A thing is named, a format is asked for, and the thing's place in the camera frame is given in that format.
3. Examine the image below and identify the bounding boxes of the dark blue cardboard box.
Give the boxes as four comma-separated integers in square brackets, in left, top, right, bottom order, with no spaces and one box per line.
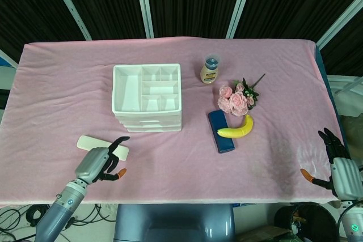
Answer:
[207,109,237,154]

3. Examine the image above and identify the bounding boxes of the white aluminium frame post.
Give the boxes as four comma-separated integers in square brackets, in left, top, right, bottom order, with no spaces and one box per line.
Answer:
[315,0,363,50]
[134,0,154,39]
[225,0,258,39]
[46,0,92,41]

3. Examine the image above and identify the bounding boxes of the black round bin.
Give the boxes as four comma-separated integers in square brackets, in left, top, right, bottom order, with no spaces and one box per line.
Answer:
[273,202,341,242]

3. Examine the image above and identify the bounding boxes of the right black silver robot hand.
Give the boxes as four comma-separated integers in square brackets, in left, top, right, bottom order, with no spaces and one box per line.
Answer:
[299,128,363,200]

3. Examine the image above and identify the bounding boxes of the cream flat pencil case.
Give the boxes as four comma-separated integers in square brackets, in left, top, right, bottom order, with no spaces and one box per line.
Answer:
[77,135,129,162]

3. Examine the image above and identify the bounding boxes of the grey robot torso base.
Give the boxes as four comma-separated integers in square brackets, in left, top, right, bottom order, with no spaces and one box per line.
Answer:
[113,203,236,242]

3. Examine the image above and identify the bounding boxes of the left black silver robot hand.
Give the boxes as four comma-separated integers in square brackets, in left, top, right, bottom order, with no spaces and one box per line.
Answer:
[74,135,131,185]

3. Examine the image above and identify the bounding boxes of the clear plastic drawer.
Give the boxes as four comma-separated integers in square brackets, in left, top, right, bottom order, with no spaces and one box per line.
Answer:
[124,125,183,133]
[114,111,183,120]
[119,118,183,127]

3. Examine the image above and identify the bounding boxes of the pink rose bouquet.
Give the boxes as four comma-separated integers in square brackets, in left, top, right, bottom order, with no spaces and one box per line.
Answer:
[217,73,267,117]

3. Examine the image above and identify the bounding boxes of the white background rack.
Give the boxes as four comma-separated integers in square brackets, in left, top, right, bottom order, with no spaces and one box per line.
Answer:
[326,74,363,117]

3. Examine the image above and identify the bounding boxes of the yellow banana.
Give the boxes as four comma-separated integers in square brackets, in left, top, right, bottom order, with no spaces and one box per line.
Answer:
[217,114,254,139]

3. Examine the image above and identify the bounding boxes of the black floor cables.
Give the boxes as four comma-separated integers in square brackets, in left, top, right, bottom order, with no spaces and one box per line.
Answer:
[0,203,114,236]

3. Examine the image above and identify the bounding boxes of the clear plastic drawer organizer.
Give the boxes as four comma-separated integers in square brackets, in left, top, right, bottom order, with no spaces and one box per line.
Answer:
[112,63,183,133]

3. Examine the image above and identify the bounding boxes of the mayonnaise squeeze bottle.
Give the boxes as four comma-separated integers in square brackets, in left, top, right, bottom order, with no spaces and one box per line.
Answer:
[200,53,222,85]

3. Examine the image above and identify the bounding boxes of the pink fleece tablecloth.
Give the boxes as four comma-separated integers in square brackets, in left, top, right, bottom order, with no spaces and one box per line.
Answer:
[0,36,345,206]

